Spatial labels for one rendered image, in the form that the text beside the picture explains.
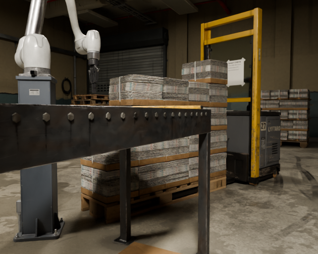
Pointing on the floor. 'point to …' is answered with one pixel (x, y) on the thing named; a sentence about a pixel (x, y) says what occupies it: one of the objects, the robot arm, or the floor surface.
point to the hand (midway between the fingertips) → (94, 87)
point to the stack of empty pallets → (90, 100)
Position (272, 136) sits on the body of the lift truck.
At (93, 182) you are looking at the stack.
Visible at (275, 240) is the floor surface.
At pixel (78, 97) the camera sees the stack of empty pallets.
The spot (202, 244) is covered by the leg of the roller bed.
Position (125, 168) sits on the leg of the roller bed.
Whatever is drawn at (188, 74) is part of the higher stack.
